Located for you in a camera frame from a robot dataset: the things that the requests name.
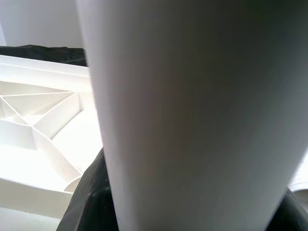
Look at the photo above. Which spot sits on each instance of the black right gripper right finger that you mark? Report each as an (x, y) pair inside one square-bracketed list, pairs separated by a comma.
[(293, 216)]

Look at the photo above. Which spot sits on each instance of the white plastic children table top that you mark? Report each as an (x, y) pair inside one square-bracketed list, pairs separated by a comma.
[(24, 156)]

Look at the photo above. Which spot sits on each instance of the black table cloth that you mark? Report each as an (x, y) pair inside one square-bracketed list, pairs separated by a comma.
[(48, 51)]

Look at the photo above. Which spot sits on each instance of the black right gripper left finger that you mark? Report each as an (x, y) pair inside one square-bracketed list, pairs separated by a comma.
[(91, 207)]

